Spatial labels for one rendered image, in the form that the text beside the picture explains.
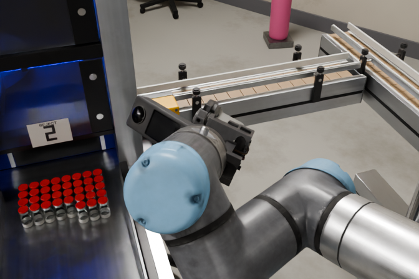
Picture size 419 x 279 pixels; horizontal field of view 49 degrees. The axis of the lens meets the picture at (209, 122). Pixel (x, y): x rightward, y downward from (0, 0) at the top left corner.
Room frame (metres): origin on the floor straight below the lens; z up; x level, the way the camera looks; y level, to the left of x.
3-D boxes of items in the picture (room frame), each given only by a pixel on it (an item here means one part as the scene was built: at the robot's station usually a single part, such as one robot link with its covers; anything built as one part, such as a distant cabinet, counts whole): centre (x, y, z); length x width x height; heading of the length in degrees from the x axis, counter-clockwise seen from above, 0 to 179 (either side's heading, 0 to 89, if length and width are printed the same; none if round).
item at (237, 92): (1.12, -0.11, 0.92); 0.69 x 0.15 x 0.16; 108
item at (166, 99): (0.89, 0.11, 1.00); 0.08 x 0.07 x 0.07; 18
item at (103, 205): (0.68, 0.22, 0.90); 0.02 x 0.02 x 0.05
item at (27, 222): (0.68, 0.30, 0.90); 0.18 x 0.02 x 0.05; 108
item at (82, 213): (0.66, 0.26, 0.90); 0.02 x 0.02 x 0.05
